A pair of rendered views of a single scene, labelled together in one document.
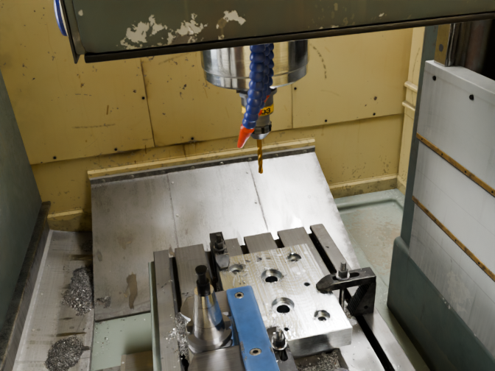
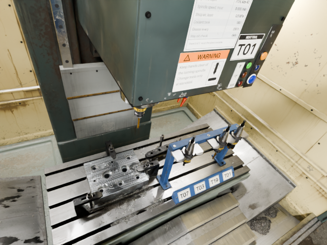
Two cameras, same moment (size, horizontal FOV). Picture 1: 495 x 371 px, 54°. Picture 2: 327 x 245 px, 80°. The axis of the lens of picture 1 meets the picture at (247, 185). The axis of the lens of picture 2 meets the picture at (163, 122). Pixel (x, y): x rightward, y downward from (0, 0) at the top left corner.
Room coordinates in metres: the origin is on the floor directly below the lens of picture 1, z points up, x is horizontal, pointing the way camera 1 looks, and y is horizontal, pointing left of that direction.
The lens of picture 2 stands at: (0.89, 0.57, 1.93)
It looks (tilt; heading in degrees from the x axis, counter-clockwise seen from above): 41 degrees down; 244
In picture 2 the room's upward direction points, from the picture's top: 12 degrees clockwise
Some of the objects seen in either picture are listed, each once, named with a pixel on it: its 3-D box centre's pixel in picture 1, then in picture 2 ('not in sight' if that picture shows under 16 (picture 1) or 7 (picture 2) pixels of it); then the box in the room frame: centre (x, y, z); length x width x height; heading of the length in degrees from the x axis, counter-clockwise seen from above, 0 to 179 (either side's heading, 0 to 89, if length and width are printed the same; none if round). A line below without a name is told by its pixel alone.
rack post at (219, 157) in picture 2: not in sight; (226, 145); (0.11, -0.06, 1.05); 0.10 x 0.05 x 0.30; 100
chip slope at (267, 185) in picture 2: not in sight; (210, 163); (0.08, -0.13, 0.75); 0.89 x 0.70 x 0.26; 100
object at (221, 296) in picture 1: (204, 307); (178, 156); (0.53, 0.07, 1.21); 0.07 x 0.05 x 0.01; 100
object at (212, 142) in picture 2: not in sight; (213, 143); (0.32, 0.04, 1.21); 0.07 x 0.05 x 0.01; 100
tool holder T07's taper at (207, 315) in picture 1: (206, 309); (190, 146); (0.48, 0.07, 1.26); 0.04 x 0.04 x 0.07
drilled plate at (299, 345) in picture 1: (277, 298); (116, 174); (0.81, -0.05, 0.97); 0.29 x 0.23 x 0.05; 10
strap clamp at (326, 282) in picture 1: (345, 288); (111, 151); (0.82, -0.20, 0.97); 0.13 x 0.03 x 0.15; 100
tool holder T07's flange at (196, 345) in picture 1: (209, 334); (188, 152); (0.48, 0.07, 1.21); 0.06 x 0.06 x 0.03
